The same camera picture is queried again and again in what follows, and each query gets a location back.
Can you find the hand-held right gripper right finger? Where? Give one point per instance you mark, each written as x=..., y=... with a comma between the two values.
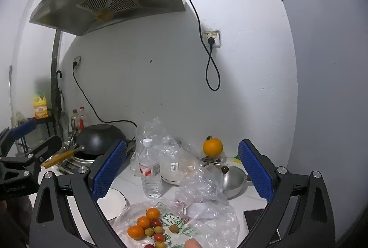
x=254, y=170

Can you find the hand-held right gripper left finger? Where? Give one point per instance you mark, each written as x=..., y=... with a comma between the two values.
x=110, y=170

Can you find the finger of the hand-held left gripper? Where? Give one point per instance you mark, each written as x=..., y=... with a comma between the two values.
x=24, y=127
x=49, y=144

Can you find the white plate black rim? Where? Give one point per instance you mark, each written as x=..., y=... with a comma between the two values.
x=113, y=204

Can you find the small orange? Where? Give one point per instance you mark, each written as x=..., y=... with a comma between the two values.
x=153, y=213
x=143, y=222

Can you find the green printed plastic bag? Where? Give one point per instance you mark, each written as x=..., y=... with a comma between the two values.
x=210, y=225

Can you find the longan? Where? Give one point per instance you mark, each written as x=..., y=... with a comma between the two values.
x=160, y=244
x=148, y=232
x=157, y=230
x=173, y=228

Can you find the yellow green sponge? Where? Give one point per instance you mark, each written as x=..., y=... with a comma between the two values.
x=237, y=159

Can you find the yellow bottle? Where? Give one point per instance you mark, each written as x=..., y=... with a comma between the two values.
x=39, y=105

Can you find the induction cooker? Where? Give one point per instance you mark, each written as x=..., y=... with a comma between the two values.
x=83, y=161

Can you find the clear bottle dark cap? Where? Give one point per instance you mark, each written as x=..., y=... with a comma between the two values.
x=74, y=121

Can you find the clear water bottle red label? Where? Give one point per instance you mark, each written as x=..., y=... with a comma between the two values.
x=150, y=170

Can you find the clear bottle red cap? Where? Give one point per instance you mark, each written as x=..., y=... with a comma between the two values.
x=82, y=118

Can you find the large orange with leaf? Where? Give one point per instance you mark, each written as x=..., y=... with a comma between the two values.
x=212, y=147

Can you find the black flat appliance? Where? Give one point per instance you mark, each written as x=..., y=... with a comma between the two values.
x=256, y=219

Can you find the crumpled clear plastic bag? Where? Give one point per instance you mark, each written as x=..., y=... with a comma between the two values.
x=201, y=187

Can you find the grey vertical pipe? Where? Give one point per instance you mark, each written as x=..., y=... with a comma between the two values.
x=55, y=78

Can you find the white bowl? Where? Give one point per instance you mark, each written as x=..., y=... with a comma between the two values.
x=175, y=167

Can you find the pale pink round fruit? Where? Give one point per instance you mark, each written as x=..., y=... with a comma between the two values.
x=192, y=244

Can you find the small white wall socket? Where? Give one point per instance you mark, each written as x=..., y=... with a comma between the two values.
x=77, y=59

